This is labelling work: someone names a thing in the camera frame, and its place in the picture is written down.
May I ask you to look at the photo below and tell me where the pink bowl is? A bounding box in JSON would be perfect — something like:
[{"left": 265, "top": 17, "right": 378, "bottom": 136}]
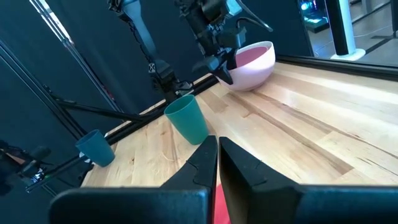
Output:
[{"left": 217, "top": 40, "right": 276, "bottom": 91}]

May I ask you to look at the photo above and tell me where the black diagonal frame brace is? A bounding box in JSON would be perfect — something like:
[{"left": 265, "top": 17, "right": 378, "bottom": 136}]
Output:
[{"left": 46, "top": 86, "right": 147, "bottom": 123}]

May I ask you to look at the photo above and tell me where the black camera on mount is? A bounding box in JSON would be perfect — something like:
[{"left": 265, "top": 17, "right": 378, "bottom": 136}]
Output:
[{"left": 0, "top": 139, "right": 52, "bottom": 197}]

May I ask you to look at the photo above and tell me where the teal green plastic cup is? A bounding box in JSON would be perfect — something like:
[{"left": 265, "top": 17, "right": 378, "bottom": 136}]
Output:
[{"left": 164, "top": 95, "right": 210, "bottom": 146}]

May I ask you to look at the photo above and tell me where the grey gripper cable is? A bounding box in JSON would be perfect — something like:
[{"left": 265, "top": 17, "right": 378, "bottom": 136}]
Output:
[{"left": 236, "top": 0, "right": 274, "bottom": 33}]

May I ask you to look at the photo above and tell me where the computer with blue lights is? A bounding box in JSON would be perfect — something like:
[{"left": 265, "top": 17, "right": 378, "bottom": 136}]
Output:
[{"left": 297, "top": 0, "right": 330, "bottom": 34}]

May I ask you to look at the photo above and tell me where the silver aluminium frame post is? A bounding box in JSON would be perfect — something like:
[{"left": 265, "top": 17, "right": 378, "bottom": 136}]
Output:
[{"left": 29, "top": 0, "right": 123, "bottom": 113}]

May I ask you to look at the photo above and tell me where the black frame post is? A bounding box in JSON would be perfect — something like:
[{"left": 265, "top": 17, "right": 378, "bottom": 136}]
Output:
[{"left": 0, "top": 40, "right": 85, "bottom": 141}]

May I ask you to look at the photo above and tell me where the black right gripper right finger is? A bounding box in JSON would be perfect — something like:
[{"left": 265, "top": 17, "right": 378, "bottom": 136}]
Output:
[{"left": 218, "top": 136, "right": 398, "bottom": 224}]

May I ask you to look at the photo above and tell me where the blue plastic cup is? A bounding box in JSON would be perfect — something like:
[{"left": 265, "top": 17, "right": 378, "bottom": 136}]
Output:
[{"left": 75, "top": 129, "right": 116, "bottom": 167}]

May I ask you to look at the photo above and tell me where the black and white pillar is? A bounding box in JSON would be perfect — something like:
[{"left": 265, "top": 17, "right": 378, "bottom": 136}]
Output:
[{"left": 325, "top": 0, "right": 366, "bottom": 62}]

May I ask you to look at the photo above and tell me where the red bowl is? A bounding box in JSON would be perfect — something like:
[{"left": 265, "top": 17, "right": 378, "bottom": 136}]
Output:
[{"left": 213, "top": 183, "right": 231, "bottom": 224}]

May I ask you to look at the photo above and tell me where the black table edge rail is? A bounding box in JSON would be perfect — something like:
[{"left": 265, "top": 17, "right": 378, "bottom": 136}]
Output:
[{"left": 105, "top": 55, "right": 398, "bottom": 146}]

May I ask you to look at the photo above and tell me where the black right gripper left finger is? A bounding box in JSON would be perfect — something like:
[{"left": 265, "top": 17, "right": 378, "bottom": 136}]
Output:
[{"left": 49, "top": 135, "right": 218, "bottom": 224}]

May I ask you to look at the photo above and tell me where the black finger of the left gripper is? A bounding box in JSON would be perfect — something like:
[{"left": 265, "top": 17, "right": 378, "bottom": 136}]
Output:
[
  {"left": 228, "top": 46, "right": 239, "bottom": 70},
  {"left": 192, "top": 55, "right": 234, "bottom": 85}
]

